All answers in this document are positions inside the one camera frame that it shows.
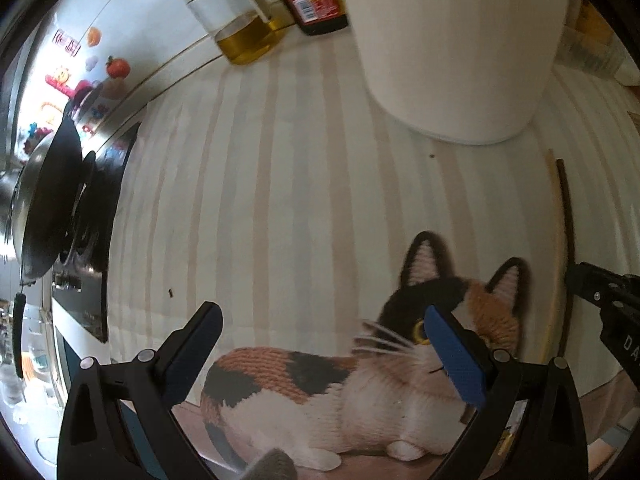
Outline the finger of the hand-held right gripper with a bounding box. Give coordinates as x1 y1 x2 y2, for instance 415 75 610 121
565 261 632 309

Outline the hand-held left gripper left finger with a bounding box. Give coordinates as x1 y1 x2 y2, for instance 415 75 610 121
57 301 224 480

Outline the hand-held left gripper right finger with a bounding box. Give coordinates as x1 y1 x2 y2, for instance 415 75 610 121
423 302 589 480

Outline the white utensil holder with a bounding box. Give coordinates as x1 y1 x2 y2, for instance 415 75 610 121
330 0 572 145

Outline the calico cat shaped mat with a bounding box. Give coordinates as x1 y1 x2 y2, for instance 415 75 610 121
200 231 534 472

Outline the black gas stove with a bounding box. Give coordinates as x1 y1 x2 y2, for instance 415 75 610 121
50 124 142 345

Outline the clear cooking oil bottle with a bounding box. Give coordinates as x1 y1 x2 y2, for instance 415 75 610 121
170 0 289 67

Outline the red paper decoration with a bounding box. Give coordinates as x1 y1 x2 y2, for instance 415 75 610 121
54 30 82 59

